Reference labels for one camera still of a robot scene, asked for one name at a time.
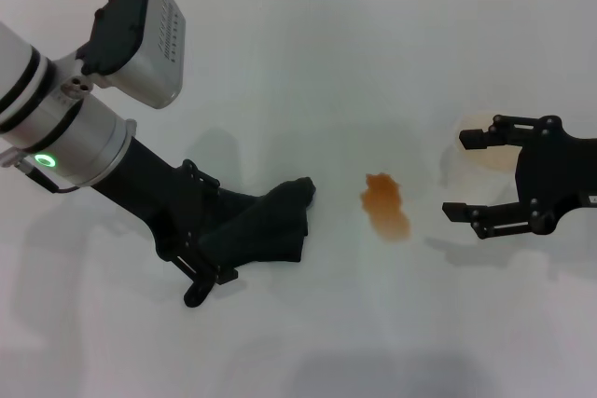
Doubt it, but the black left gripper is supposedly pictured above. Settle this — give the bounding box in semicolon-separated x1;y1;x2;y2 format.
92;135;239;285

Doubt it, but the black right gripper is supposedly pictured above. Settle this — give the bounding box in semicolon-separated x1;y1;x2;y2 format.
441;113;597;241

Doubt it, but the white paper cup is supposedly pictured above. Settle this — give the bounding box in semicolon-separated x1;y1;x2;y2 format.
440;110;522;203

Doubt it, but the dark terry rag with loop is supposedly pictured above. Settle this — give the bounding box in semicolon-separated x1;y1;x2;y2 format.
183;176;318;309

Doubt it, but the orange-brown liquid stain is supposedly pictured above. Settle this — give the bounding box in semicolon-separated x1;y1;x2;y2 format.
358;172;412;244

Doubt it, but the left arm cable with plug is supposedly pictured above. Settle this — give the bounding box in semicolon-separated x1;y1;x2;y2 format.
0;148;83;194

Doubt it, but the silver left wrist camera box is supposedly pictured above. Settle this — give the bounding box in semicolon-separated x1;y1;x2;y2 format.
76;0;187;110

